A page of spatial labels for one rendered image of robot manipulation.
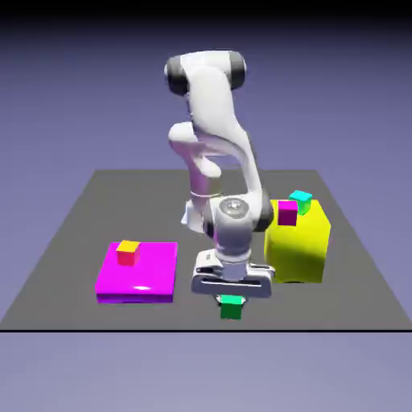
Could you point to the small orange cube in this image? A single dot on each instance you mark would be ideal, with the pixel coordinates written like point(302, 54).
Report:
point(128, 253)

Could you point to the large yellow box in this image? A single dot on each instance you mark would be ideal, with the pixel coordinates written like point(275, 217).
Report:
point(299, 251)

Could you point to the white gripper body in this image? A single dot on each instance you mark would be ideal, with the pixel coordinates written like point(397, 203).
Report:
point(206, 288)

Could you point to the small cyan cube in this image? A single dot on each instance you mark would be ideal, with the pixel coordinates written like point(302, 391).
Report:
point(302, 199)

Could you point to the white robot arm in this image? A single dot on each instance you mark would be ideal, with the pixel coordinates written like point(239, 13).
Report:
point(212, 96)

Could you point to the small magenta cube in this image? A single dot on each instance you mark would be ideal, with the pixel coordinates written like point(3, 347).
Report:
point(287, 213)

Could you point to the small green cube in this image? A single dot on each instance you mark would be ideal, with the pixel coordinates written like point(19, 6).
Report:
point(231, 308)

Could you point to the large magenta box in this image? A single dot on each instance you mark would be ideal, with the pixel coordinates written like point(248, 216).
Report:
point(138, 273)

